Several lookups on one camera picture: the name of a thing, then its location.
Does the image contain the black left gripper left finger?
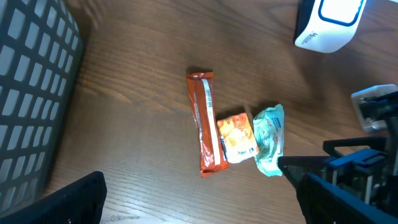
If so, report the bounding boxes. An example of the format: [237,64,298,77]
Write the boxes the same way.
[1,171,107,224]

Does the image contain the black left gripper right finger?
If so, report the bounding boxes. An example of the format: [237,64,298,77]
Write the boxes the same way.
[278,156,397,224]

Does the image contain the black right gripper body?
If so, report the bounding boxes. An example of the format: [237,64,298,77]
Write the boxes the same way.
[323,116,397,212]

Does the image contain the teal wrapper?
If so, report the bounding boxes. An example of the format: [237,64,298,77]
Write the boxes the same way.
[253,104,285,177]

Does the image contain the orange snack packet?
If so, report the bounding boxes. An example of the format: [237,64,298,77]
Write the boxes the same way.
[217,113,259,164]

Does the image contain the red snack bar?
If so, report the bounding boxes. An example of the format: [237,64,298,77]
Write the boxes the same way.
[187,72,229,178]

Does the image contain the grey plastic basket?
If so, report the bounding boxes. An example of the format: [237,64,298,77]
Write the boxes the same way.
[1,0,83,216]

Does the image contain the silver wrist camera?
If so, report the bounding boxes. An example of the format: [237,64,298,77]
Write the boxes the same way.
[351,84,397,133]

